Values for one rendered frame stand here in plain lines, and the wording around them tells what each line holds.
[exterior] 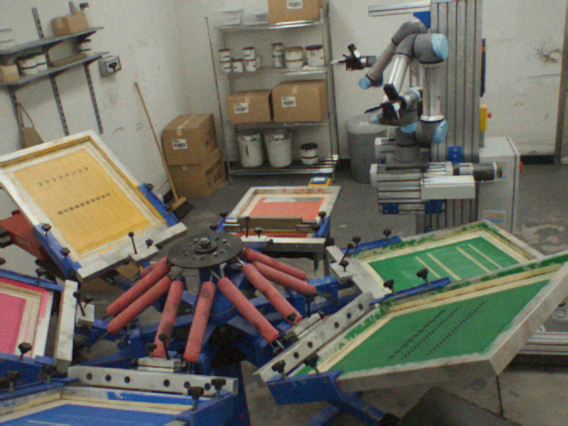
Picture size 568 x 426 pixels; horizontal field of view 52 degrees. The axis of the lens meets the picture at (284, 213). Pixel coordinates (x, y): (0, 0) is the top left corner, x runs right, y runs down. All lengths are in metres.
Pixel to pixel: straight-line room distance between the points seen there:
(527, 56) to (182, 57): 3.73
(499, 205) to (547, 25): 3.37
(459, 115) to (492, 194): 0.48
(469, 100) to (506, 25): 3.26
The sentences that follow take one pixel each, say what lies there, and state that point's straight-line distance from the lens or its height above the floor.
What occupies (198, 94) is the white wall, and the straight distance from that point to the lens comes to 7.10.
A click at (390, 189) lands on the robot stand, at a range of 3.20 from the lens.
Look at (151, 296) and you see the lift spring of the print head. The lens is 2.27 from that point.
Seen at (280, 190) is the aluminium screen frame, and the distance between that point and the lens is 3.68.
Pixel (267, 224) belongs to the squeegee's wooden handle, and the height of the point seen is 1.02.
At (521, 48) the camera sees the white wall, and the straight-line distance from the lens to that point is 6.53.
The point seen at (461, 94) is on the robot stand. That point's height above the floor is 1.56.
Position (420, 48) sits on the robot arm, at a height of 1.85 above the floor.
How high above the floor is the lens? 2.31
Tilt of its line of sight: 23 degrees down
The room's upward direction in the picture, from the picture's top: 7 degrees counter-clockwise
